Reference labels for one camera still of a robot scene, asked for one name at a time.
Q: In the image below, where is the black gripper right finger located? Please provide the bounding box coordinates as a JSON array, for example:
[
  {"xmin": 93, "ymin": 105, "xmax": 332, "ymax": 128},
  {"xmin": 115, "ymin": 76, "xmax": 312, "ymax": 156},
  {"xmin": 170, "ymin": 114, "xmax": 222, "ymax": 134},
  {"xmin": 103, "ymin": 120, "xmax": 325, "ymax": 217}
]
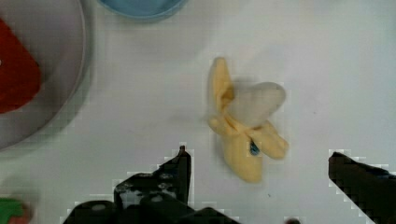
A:
[{"xmin": 328, "ymin": 152, "xmax": 396, "ymax": 224}]

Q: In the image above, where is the red strawberry toy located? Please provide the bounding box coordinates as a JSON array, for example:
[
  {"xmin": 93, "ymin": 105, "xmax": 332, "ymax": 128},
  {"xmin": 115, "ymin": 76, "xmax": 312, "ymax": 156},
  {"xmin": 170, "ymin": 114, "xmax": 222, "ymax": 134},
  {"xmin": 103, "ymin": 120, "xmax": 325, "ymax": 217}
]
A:
[{"xmin": 0, "ymin": 198, "xmax": 31, "ymax": 224}]

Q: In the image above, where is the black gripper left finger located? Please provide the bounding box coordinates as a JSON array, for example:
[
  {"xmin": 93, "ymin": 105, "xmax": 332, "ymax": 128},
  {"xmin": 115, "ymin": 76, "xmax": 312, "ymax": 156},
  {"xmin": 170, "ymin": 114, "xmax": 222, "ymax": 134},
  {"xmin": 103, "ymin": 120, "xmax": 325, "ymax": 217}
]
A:
[{"xmin": 114, "ymin": 146, "xmax": 191, "ymax": 209}]

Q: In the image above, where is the red ketchup bottle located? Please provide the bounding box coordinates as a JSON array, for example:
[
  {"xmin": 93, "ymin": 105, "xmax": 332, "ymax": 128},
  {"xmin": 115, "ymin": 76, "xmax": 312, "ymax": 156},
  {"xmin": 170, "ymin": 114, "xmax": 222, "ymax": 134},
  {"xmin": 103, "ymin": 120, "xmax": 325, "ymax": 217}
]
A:
[{"xmin": 0, "ymin": 21, "xmax": 41, "ymax": 114}]

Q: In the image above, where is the plush peeled banana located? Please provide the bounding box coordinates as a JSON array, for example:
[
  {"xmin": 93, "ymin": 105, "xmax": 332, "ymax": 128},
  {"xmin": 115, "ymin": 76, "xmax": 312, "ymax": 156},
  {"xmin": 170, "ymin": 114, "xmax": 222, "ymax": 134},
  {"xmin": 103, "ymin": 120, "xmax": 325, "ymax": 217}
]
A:
[{"xmin": 208, "ymin": 57, "xmax": 289, "ymax": 183}]

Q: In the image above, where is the blue cup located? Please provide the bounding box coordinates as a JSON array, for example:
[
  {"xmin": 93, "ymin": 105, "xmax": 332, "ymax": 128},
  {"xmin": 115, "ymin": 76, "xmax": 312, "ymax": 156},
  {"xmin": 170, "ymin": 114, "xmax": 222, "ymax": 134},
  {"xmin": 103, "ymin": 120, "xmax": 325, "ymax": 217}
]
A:
[{"xmin": 98, "ymin": 0, "xmax": 189, "ymax": 21}]

